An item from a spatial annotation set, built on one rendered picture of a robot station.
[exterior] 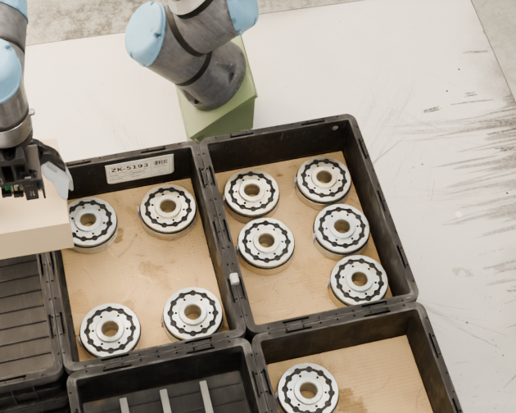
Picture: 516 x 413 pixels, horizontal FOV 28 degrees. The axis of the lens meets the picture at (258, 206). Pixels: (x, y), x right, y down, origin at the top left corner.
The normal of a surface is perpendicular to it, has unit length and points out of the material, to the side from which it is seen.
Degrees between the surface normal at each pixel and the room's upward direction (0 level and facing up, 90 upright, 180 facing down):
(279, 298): 0
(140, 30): 48
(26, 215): 0
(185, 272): 0
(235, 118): 90
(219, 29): 87
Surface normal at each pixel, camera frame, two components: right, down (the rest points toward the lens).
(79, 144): 0.04, -0.52
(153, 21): -0.70, -0.25
